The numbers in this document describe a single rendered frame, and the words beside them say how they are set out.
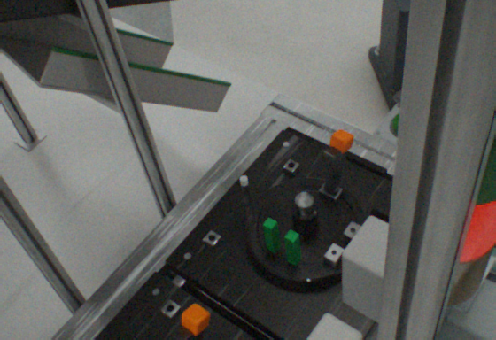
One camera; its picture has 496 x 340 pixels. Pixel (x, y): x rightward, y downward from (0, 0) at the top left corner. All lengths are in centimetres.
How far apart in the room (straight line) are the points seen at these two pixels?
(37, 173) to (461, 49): 89
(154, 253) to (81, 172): 28
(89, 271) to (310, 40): 55
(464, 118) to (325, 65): 87
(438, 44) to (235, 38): 97
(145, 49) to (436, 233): 67
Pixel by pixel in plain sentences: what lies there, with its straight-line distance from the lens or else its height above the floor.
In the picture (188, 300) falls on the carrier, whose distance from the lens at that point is 73.
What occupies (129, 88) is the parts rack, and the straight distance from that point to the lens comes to 69.
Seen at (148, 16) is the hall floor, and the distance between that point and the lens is 272.
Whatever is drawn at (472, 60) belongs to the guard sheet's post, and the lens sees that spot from 21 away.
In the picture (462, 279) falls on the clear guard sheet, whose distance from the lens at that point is 33.
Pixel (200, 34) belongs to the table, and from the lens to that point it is 119.
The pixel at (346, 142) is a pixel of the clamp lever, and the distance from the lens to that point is 70.
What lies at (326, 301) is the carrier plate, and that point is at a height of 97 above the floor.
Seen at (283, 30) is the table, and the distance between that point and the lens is 117.
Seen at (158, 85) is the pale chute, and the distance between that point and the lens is 76.
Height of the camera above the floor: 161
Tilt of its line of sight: 50 degrees down
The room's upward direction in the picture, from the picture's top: 10 degrees counter-clockwise
